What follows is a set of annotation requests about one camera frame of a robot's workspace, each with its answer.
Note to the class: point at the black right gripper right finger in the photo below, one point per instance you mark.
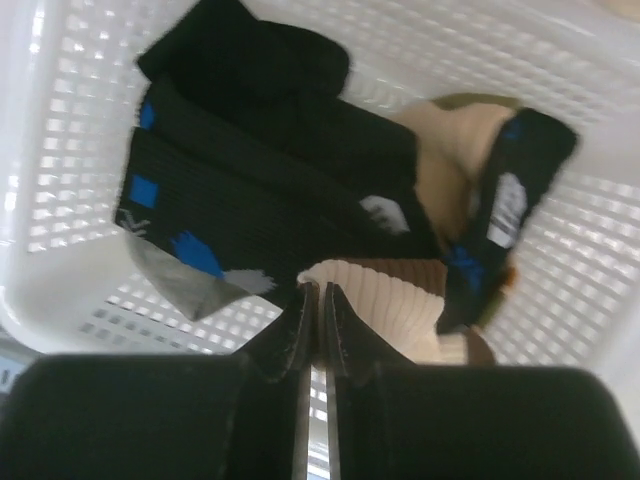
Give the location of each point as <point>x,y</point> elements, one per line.
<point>352,352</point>

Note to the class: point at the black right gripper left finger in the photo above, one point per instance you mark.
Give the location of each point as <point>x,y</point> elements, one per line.
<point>274,407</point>

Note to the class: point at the black blue patterned sock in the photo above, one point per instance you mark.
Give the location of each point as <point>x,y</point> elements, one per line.
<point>247,167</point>

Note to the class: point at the black sock with label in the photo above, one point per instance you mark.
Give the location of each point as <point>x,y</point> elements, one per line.
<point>529,151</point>

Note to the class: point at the white plastic laundry basket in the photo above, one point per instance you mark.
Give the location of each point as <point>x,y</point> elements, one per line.
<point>118,384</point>

